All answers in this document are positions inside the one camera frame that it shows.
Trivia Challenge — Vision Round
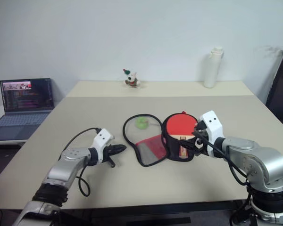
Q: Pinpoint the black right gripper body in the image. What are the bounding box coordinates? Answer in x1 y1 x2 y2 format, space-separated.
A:
192 121 210 157

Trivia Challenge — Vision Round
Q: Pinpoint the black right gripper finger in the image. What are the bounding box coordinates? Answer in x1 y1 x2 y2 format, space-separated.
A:
179 139 197 152
190 128 204 142

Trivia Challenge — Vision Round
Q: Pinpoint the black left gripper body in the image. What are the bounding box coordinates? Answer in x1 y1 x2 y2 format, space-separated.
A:
101 144 116 169

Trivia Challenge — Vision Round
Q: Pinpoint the red table tennis paddle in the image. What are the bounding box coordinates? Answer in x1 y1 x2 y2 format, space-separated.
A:
166 113 199 160

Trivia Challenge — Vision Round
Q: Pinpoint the black red mesh paddle case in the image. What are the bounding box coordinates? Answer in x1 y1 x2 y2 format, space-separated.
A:
122 110 201 168

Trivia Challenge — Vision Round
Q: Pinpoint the green ball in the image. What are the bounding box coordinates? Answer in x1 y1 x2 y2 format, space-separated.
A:
134 116 150 130

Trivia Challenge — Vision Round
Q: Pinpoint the white water bottle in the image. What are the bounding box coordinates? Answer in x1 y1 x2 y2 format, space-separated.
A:
203 45 225 89

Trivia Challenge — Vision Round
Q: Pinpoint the small white plush toy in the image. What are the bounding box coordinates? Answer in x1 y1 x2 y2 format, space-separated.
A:
122 68 142 89

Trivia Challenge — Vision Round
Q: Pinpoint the black office chair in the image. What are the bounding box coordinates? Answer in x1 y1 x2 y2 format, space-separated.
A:
265 47 283 134

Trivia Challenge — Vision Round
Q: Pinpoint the grey open laptop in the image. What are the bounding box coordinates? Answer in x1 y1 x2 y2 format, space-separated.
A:
0 77 56 143

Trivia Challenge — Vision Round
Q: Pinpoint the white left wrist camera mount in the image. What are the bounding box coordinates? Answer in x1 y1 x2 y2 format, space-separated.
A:
92 128 115 163

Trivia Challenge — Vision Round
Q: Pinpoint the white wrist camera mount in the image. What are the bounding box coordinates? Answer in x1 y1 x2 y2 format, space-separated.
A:
198 110 224 157
92 128 115 163

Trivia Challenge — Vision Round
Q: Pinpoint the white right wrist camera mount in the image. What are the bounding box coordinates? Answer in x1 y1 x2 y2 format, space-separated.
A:
198 110 224 157

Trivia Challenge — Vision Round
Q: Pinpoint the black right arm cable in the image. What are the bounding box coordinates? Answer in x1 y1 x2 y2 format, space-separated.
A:
193 129 251 187

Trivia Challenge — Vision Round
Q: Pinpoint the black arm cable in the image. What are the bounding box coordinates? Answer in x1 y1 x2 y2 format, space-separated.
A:
62 128 102 197
193 129 251 187

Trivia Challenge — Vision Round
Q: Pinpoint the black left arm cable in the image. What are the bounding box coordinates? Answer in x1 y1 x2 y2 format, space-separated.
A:
62 128 102 197

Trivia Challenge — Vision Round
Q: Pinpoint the dark table frame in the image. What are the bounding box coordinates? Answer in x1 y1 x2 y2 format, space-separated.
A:
58 199 250 226

